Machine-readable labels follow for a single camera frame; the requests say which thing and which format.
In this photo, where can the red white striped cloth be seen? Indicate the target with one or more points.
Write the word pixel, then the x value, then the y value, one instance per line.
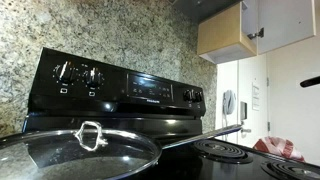
pixel 278 148

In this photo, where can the dark overhead range hood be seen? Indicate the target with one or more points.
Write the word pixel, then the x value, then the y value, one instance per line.
pixel 206 8

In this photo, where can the black cabinet door hinge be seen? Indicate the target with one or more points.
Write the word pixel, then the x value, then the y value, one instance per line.
pixel 256 34

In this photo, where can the black coil burner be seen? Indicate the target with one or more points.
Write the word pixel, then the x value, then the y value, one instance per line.
pixel 221 151
pixel 293 170

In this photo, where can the light wood wall cabinet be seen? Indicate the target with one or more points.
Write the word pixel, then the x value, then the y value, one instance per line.
pixel 220 33

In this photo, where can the black stereo camera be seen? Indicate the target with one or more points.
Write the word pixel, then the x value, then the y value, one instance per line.
pixel 310 81

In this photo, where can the grey wall phone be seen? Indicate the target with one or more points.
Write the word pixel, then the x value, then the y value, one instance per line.
pixel 229 101

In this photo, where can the black electric kitchen stove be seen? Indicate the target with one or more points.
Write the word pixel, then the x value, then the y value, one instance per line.
pixel 116 86

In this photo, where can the white room door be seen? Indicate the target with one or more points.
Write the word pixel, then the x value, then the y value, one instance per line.
pixel 253 66

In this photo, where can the black stove control knob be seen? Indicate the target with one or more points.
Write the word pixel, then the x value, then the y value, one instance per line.
pixel 198 96
pixel 188 95
pixel 66 73
pixel 93 77

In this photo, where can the white cabinet door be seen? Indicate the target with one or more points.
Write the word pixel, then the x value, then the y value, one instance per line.
pixel 286 23

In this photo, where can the white paper door notice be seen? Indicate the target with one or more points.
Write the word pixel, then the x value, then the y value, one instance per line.
pixel 255 96

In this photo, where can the metal door hinge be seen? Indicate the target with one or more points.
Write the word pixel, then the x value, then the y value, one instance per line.
pixel 268 126
pixel 267 81

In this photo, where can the stove digital display panel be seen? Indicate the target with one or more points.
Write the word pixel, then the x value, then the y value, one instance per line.
pixel 150 88

